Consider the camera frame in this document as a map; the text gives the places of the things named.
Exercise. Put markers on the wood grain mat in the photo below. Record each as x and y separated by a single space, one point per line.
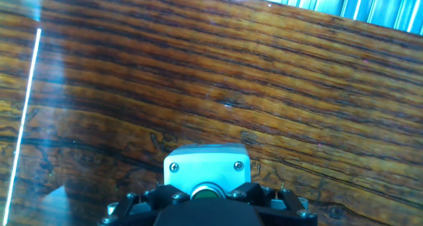
231 70

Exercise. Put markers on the grey box with green button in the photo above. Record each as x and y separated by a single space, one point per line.
206 170

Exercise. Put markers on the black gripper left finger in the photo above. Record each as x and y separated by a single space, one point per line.
138 199

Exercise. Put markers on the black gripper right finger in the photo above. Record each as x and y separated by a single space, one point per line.
281 203

